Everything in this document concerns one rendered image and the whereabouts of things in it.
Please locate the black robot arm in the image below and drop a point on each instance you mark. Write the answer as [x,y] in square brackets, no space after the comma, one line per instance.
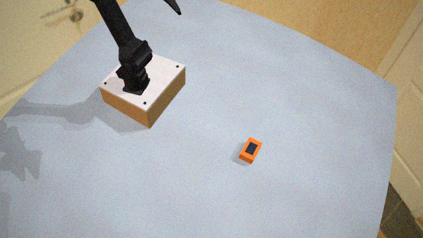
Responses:
[134,54]

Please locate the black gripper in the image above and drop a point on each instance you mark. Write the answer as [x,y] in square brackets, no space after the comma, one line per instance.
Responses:
[174,5]

